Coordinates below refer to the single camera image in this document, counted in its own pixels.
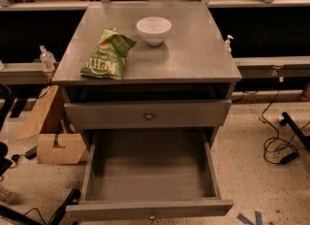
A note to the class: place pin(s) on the clear sanitizer bottle left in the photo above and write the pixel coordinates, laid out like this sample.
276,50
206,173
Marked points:
47,58

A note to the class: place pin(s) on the cardboard box pieces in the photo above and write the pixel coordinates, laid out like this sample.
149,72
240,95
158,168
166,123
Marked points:
56,144

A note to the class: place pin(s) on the grey drawer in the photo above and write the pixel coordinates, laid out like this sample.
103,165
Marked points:
147,114
149,174

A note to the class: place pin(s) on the white ceramic bowl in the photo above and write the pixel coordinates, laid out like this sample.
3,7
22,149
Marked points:
154,29

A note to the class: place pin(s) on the black power strip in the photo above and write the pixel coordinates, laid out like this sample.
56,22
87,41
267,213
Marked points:
61,211

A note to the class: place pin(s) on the black stand leg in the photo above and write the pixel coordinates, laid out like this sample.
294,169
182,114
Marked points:
287,120

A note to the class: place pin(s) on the white pump bottle right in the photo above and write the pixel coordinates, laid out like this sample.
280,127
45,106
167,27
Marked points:
228,43

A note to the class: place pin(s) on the grey wooden drawer cabinet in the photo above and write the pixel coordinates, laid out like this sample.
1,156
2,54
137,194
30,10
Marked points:
191,64

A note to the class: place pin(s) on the green chip bag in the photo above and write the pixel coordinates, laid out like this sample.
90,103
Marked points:
109,57

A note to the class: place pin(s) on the grey top drawer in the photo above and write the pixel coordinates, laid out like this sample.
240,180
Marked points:
147,114

